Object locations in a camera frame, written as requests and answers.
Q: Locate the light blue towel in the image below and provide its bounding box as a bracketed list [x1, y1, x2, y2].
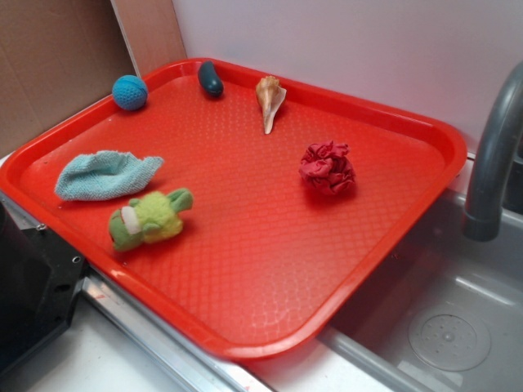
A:
[55, 150, 164, 201]

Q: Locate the green plush toy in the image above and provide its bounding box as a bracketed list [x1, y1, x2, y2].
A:
[108, 188, 194, 252]

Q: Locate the blue textured ball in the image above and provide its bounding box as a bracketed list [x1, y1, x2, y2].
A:
[112, 75, 149, 111]

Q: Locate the grey faucet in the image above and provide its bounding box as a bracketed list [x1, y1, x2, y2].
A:
[462, 64, 522, 242]

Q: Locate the tan conch seashell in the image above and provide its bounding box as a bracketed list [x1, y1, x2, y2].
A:
[255, 75, 287, 135]

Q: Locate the red plastic tray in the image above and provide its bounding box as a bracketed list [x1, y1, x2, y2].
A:
[1, 59, 467, 361]

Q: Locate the grey toy sink basin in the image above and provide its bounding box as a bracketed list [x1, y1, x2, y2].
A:
[318, 187, 523, 392]

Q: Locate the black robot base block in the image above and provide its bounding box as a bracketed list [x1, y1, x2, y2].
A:
[1, 205, 87, 376]

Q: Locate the brown cardboard panel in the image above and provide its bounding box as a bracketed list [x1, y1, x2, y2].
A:
[1, 1, 135, 156]

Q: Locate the crumpled red cloth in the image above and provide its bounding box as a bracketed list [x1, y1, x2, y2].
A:
[298, 140, 355, 196]

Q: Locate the dark teal bean-shaped toy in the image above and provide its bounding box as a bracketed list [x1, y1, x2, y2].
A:
[198, 60, 224, 97]

